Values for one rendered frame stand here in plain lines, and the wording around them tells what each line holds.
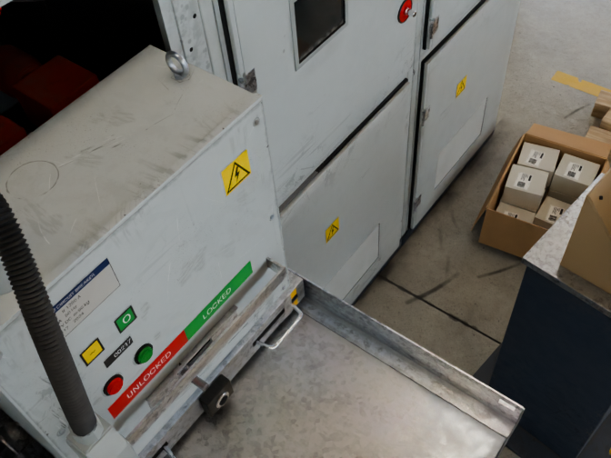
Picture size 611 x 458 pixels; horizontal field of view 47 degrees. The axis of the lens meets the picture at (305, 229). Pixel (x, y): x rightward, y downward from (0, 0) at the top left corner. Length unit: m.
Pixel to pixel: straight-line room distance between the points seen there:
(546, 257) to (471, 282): 0.87
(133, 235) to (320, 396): 0.55
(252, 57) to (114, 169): 0.44
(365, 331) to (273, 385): 0.20
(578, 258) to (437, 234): 1.07
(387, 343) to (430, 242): 1.25
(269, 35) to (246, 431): 0.71
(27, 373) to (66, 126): 0.34
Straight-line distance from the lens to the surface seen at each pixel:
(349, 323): 1.37
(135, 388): 1.09
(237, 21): 1.21
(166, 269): 0.98
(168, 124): 0.97
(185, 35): 1.15
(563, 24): 3.59
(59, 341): 0.76
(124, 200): 0.89
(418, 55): 1.96
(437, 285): 2.45
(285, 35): 1.34
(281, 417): 1.29
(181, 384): 1.10
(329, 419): 1.28
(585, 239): 1.53
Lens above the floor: 2.03
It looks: 51 degrees down
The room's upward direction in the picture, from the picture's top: 6 degrees counter-clockwise
